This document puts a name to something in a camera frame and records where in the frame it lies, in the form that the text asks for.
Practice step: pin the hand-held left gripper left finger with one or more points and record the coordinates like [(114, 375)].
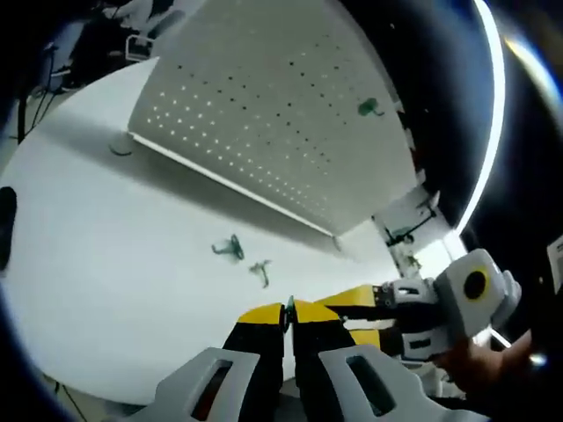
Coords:
[(246, 365)]

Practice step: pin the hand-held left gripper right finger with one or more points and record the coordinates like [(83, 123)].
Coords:
[(325, 373)]

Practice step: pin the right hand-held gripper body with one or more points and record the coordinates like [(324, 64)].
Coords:
[(457, 303)]

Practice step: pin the green hook assembly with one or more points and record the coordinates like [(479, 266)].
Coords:
[(235, 247), (263, 269), (289, 307), (366, 106)]

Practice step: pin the white perforated mounting plate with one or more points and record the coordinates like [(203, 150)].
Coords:
[(264, 132)]

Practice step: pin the person's right hand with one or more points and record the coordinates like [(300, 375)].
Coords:
[(488, 369)]

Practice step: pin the ceiling light strip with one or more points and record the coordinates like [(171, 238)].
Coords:
[(495, 110)]

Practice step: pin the black oval mouse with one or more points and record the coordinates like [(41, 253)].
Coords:
[(6, 228)]

